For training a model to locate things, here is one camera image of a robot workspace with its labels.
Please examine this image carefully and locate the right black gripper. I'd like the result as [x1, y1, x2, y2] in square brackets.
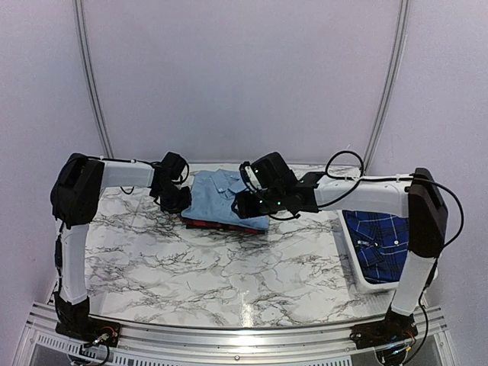
[231, 188, 285, 220]

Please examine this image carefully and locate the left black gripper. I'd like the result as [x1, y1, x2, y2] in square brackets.
[154, 183, 191, 214]

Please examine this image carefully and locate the red black plaid shirt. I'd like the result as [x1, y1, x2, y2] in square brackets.
[181, 217, 266, 235]

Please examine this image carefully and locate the light blue long sleeve shirt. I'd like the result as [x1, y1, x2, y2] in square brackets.
[181, 169, 269, 232]

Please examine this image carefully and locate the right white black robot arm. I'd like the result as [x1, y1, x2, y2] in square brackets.
[233, 152, 462, 342]

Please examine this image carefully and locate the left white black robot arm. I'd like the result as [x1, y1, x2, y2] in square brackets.
[50, 152, 191, 339]

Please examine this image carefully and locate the blue plaid shirt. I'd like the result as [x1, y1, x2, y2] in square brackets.
[342, 209, 414, 284]

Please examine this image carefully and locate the white plastic basket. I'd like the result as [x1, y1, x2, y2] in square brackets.
[336, 208, 438, 295]

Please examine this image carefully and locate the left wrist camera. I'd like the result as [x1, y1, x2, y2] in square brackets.
[180, 162, 190, 185]

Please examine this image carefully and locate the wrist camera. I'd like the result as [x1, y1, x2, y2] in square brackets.
[239, 161, 262, 192]
[180, 162, 190, 185]

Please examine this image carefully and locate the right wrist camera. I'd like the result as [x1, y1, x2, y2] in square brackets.
[239, 161, 262, 192]

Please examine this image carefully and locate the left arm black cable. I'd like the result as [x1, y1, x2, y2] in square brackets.
[98, 156, 165, 195]

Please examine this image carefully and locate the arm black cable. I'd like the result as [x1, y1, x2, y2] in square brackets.
[316, 150, 465, 252]
[98, 156, 165, 195]

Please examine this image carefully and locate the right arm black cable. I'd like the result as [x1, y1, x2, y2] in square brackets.
[316, 150, 465, 252]

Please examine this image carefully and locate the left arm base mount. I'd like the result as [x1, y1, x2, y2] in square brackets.
[56, 319, 121, 347]

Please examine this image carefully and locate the right aluminium corner post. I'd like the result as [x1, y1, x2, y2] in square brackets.
[363, 0, 412, 172]

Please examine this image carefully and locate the aluminium front frame rail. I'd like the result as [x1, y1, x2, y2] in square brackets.
[14, 300, 458, 366]

